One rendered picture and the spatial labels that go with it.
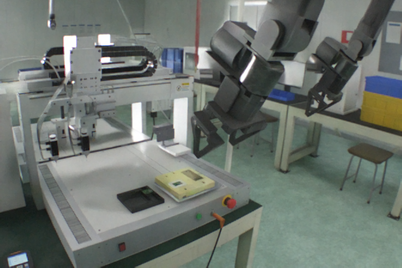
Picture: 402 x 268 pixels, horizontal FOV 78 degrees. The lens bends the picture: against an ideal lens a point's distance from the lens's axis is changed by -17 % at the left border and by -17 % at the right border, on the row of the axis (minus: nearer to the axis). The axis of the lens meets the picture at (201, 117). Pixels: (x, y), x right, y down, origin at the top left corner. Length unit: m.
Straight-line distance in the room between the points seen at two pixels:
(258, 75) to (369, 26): 0.46
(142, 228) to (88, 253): 0.19
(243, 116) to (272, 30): 0.15
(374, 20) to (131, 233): 0.91
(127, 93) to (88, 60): 0.27
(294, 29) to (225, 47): 0.13
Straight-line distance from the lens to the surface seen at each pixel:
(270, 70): 0.43
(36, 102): 1.11
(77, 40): 1.02
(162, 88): 1.30
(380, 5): 0.84
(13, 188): 1.26
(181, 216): 0.99
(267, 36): 0.40
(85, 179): 1.22
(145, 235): 0.95
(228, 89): 0.47
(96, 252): 0.89
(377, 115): 2.94
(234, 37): 0.48
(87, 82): 1.02
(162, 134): 1.42
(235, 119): 0.48
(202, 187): 1.07
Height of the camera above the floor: 1.41
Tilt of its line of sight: 16 degrees down
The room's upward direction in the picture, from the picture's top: 2 degrees clockwise
